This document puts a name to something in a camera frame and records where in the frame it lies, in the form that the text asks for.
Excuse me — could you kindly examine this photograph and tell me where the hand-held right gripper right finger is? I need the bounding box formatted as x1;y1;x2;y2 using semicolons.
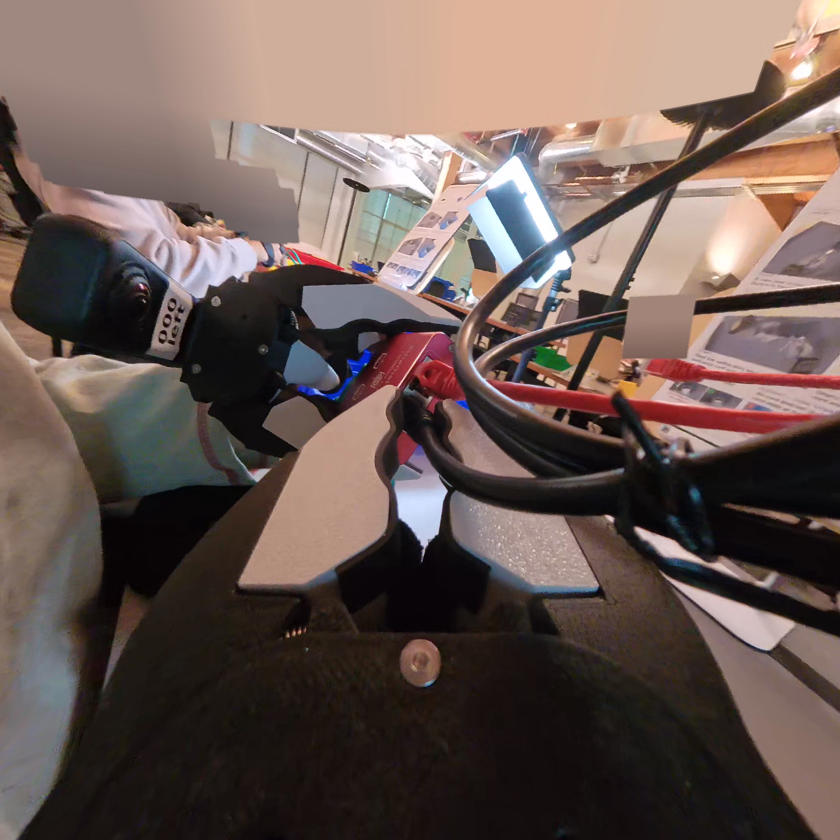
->
435;399;602;595

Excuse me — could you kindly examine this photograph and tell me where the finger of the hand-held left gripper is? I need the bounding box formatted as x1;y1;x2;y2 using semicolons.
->
261;394;331;454
299;282;465;337

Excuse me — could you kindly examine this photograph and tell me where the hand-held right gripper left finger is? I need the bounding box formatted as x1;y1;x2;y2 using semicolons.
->
236;385;406;592

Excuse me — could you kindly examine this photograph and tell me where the black ethernet cable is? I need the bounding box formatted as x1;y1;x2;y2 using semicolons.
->
400;56;840;639

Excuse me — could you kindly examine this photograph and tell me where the red ethernet splitter box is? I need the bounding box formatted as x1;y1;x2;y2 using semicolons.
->
338;331;458;475

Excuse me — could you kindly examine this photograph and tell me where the red ethernet cable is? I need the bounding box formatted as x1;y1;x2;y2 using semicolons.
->
412;356;840;435

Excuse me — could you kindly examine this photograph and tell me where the grey desk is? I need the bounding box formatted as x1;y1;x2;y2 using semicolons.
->
387;453;840;840

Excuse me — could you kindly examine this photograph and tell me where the red storage bin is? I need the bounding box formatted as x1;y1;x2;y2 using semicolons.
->
281;245;343;271

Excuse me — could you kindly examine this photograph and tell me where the instruction board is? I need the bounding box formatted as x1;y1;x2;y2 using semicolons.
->
378;184;475;292
645;189;840;448

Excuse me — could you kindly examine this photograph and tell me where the black floor lamp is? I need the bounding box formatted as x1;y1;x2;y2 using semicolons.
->
341;176;373;265

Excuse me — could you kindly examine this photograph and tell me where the overhead studio lamp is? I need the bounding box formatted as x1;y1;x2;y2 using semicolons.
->
466;153;578;291

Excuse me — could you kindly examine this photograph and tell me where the black light stand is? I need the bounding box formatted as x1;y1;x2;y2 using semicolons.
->
511;268;573;389

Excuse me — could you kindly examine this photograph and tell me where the black pole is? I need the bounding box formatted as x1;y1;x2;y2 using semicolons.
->
567;59;788;411

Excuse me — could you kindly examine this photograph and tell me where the silver ventilation duct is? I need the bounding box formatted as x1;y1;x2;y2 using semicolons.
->
537;120;665;186

